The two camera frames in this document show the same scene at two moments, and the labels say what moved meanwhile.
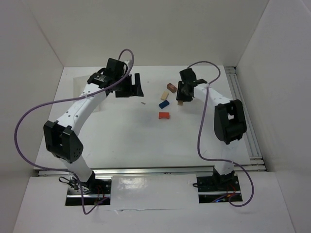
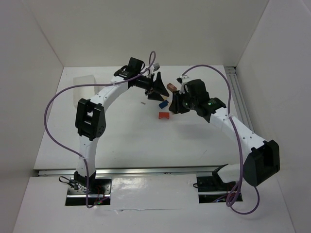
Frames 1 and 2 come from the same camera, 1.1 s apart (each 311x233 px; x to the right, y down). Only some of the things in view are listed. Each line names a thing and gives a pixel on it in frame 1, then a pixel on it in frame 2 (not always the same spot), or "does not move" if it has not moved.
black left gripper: (129, 87) → (153, 85)
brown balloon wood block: (171, 88) does not move
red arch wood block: (164, 115) does not move
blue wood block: (164, 104) does not move
